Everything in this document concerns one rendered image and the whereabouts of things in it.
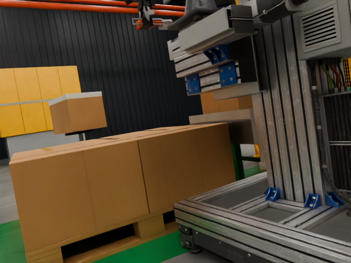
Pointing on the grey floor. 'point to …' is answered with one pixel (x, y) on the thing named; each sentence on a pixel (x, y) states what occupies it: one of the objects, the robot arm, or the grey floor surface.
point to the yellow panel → (33, 106)
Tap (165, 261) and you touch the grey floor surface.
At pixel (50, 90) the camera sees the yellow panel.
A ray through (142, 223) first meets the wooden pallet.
